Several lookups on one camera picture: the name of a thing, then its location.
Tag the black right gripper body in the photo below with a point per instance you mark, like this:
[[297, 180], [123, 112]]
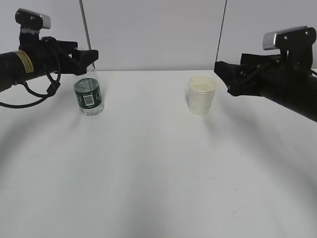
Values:
[[280, 80]]

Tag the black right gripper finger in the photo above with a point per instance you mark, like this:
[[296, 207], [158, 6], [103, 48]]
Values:
[[251, 59], [232, 77]]

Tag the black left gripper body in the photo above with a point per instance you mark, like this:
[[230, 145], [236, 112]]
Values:
[[42, 54]]

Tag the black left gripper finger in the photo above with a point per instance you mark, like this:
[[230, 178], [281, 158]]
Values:
[[57, 44], [78, 61]]

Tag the clear green-label water bottle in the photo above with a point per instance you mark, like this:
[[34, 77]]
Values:
[[88, 93]]

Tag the white paper cup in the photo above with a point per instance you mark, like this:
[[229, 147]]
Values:
[[201, 93]]

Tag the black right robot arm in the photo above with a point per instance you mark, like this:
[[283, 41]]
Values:
[[304, 107]]

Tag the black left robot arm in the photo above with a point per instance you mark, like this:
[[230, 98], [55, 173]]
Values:
[[16, 67]]

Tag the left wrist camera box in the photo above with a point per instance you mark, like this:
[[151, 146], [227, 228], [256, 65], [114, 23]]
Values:
[[32, 22]]

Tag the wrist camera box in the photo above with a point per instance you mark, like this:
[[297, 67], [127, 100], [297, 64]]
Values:
[[296, 43], [32, 22]]

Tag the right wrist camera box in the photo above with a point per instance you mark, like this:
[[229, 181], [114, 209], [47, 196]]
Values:
[[296, 43]]

